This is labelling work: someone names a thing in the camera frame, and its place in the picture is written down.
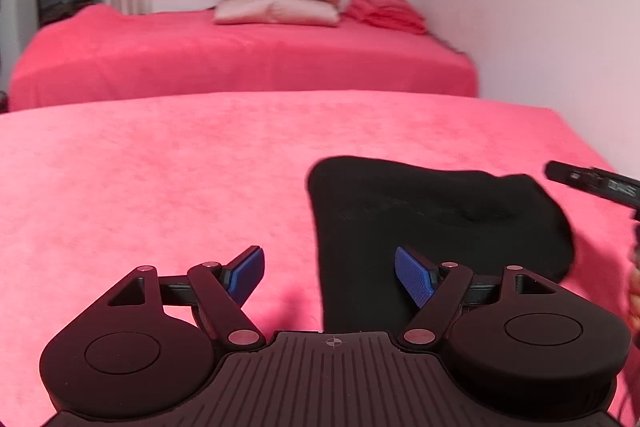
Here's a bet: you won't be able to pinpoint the lower pink pillow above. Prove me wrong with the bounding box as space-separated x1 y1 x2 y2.
214 0 341 27

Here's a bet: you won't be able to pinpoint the black knit pants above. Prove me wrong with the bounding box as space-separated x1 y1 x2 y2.
307 156 575 334

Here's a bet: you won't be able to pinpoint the far bed red blanket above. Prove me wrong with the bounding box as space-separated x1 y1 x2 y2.
9 4 478 112

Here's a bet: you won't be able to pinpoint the folded red blanket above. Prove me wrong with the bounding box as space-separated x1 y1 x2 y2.
344 0 427 35

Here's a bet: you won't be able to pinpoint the person's right hand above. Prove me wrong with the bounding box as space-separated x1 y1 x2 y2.
627 225 640 346

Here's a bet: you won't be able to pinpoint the near bed pink blanket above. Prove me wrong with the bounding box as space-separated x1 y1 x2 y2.
0 89 640 427

